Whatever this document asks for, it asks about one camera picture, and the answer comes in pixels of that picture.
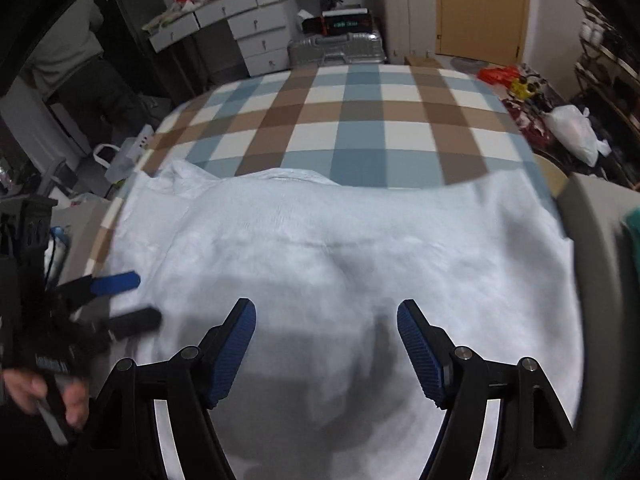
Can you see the pile of desk clutter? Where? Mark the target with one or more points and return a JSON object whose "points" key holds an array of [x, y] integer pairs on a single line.
{"points": [[185, 5]]}

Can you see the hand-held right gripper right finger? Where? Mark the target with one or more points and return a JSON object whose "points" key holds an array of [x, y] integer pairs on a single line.
{"points": [[420, 350]]}

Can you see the silver suitcase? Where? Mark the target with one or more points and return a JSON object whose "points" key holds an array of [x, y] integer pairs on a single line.
{"points": [[335, 50]]}

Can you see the checked bed sheet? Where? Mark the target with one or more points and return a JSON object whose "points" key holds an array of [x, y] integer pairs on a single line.
{"points": [[360, 125]]}

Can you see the white upright suitcase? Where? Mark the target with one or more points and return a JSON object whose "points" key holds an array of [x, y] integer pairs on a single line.
{"points": [[405, 10]]}

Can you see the white plastic bag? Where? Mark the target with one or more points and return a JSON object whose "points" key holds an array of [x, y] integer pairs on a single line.
{"points": [[575, 132]]}

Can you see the rows of shoes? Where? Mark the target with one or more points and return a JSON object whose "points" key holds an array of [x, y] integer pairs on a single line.
{"points": [[592, 30]]}

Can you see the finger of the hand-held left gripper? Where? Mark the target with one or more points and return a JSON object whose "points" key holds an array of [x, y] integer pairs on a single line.
{"points": [[117, 282], [135, 322]]}

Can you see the white shopping bag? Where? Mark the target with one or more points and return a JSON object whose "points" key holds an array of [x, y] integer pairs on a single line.
{"points": [[122, 160]]}

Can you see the grey padded furniture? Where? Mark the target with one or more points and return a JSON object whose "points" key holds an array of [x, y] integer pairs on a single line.
{"points": [[600, 260]]}

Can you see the flat cardboard piece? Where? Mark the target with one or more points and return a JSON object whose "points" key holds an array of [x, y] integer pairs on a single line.
{"points": [[422, 61]]}

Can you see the yellow shoes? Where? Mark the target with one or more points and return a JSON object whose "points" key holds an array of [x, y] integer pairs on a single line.
{"points": [[525, 89]]}

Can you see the light grey hoodie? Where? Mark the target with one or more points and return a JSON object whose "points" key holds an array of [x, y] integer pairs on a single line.
{"points": [[325, 240]]}

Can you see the red plastic bag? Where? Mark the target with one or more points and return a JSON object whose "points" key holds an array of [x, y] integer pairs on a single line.
{"points": [[497, 75]]}

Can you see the wooden door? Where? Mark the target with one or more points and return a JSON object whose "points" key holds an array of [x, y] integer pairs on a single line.
{"points": [[480, 10]]}

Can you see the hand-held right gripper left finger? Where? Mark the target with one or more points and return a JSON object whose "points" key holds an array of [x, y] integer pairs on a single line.
{"points": [[232, 350]]}

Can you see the person's left hand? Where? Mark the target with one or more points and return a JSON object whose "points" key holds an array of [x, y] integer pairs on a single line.
{"points": [[75, 402]]}

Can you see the white drawer desk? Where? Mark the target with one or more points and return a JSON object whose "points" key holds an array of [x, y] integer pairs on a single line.
{"points": [[260, 35]]}

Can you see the green cloth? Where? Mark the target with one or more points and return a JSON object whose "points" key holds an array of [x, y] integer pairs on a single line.
{"points": [[634, 240]]}

